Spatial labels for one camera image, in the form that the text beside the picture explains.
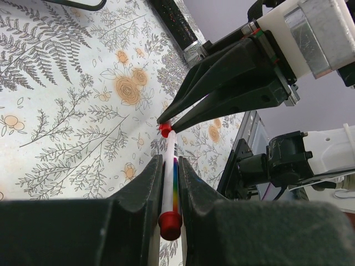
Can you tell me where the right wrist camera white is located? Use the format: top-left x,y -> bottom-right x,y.
257,0 -> 354,79

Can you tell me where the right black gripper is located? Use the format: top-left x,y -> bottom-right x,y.
157,21 -> 300,131

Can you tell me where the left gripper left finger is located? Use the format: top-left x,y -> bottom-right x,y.
1,155 -> 163,265

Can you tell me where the floral patterned table mat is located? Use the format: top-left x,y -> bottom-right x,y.
0,0 -> 250,266

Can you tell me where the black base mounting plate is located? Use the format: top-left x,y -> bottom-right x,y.
217,138 -> 253,200

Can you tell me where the black silver microphone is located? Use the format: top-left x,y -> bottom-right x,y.
148,0 -> 202,68

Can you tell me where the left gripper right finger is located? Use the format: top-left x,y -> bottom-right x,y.
179,158 -> 354,265

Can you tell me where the red marker cap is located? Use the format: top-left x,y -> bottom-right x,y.
159,120 -> 172,138

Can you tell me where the red whiteboard marker pen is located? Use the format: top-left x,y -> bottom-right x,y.
158,131 -> 182,241

